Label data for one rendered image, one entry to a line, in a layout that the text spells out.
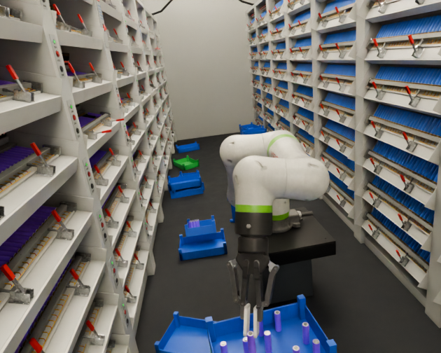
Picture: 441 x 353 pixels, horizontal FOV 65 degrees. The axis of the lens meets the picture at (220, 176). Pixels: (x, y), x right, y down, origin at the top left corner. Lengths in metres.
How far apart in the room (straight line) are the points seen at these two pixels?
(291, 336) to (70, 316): 0.62
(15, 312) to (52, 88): 0.62
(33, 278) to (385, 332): 1.37
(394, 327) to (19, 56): 1.72
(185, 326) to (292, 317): 0.74
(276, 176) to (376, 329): 1.08
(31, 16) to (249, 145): 0.76
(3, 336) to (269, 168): 0.63
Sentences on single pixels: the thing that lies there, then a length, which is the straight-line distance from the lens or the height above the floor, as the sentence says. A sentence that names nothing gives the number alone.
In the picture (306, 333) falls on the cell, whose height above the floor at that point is 0.45.
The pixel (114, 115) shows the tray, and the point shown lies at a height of 0.96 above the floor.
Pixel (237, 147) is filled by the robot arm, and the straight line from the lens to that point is 1.22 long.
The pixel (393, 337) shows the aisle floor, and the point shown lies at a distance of 1.72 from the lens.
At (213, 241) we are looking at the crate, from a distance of 2.37.
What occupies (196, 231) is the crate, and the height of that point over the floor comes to 0.12.
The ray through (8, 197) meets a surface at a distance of 0.88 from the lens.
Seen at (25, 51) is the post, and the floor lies 1.25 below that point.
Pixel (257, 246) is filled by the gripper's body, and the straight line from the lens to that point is 0.83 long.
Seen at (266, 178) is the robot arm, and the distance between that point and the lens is 0.81.
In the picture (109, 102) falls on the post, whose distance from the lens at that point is 1.83.
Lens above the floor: 1.18
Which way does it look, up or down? 19 degrees down
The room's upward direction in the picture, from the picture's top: 7 degrees counter-clockwise
